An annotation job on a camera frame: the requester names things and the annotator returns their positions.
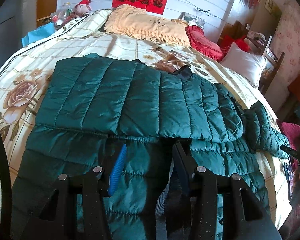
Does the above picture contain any dark green puffer jacket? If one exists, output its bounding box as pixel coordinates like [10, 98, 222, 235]
[11, 54, 288, 239]

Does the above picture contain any dark red velvet blanket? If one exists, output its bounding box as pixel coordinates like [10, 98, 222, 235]
[276, 119, 300, 151]

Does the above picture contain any floral cream bed quilt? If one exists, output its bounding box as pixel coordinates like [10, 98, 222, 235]
[0, 10, 292, 238]

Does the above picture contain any white satin pillow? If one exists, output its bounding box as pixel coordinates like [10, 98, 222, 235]
[221, 42, 267, 88]

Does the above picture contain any wooden chair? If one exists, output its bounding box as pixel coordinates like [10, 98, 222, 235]
[246, 35, 285, 95]

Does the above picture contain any red ruffled heart pillow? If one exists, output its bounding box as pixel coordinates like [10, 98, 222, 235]
[185, 25, 224, 62]

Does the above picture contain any framed photo on headboard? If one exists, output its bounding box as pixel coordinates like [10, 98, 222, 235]
[179, 11, 205, 29]

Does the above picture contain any yellow ruffled pillow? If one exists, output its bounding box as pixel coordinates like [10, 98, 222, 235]
[104, 4, 191, 47]

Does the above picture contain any plush doll with red hat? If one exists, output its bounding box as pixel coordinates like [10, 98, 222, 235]
[74, 0, 92, 17]

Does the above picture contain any black braided cable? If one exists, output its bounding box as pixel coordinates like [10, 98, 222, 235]
[0, 109, 13, 224]

